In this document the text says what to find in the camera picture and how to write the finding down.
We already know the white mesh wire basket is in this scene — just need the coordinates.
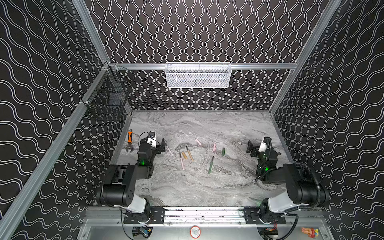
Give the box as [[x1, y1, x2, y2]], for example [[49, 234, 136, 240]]
[[165, 62, 232, 89]]

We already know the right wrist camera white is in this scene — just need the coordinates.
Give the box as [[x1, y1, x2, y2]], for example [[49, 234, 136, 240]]
[[259, 137, 268, 152]]

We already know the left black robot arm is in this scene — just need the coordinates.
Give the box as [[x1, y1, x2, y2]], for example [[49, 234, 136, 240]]
[[96, 132, 166, 220]]

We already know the red white round sticker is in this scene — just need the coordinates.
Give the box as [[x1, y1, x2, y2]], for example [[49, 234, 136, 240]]
[[190, 226, 201, 240]]

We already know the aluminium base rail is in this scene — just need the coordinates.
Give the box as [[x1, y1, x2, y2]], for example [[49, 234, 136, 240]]
[[86, 206, 326, 226]]

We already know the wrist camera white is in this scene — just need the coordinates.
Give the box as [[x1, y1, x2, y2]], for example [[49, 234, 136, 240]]
[[147, 132, 157, 148], [259, 137, 268, 152]]

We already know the orange handled adjustable wrench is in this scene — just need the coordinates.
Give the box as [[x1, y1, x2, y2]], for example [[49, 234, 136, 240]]
[[126, 129, 134, 153]]

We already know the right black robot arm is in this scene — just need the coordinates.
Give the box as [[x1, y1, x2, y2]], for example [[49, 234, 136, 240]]
[[246, 137, 330, 215]]

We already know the orange red small object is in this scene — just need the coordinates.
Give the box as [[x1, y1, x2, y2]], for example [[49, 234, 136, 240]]
[[301, 227, 319, 239]]

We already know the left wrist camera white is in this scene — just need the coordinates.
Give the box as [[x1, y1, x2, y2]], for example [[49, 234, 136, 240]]
[[147, 132, 157, 148]]

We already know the black wire basket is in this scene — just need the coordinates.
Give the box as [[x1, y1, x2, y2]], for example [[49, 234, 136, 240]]
[[86, 66, 137, 122]]

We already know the tan pen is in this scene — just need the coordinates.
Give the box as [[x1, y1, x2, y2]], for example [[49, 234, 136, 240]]
[[186, 145, 194, 162]]

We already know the green pen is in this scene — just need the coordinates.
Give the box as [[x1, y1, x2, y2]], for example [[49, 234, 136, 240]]
[[208, 156, 215, 174]]

